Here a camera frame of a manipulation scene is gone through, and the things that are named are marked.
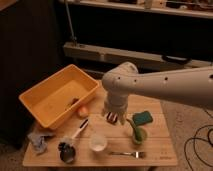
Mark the crumpled grey cloth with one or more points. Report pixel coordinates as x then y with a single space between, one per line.
38 142

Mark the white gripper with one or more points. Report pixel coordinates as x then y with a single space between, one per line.
116 103

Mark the grey metal shelf beam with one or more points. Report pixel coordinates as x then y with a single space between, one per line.
117 56

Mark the yellow plastic bin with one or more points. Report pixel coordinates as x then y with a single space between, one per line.
49 100

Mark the teal sponge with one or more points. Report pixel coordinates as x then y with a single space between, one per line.
142 118

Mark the small orange ball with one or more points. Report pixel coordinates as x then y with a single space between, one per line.
83 112

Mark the silver metal fork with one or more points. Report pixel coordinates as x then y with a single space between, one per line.
134 154

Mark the white paper cup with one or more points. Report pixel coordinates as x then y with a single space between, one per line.
97 142

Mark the small dark object in bin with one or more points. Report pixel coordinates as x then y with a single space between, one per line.
74 101

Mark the green toy in bowl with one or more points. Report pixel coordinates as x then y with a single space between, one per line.
139 135

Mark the brown striped chocolate bar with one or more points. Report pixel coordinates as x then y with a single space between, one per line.
112 118

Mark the black and white brush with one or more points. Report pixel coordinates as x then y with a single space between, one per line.
70 139

